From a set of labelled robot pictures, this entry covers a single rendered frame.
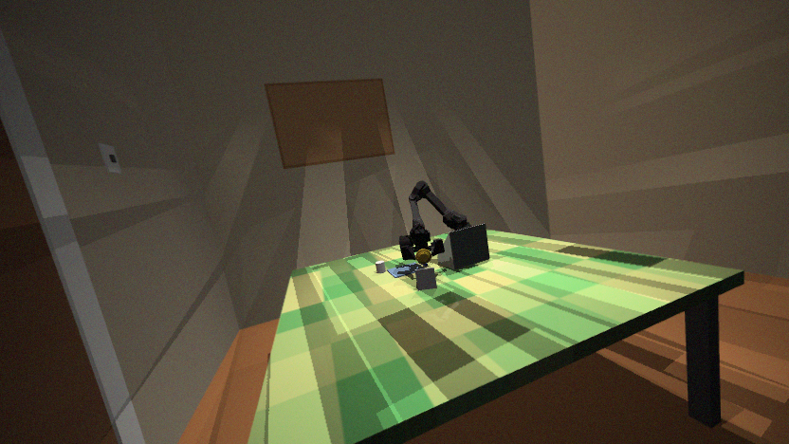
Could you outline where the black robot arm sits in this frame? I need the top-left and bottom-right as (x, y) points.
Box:
(399, 180), (471, 247)

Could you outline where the grey dish rack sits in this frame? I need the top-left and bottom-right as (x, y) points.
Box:
(415, 268), (437, 290)

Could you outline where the yellow round plate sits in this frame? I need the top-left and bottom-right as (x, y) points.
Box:
(415, 249), (431, 264)

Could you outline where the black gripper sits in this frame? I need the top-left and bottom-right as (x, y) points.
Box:
(400, 238), (445, 261)

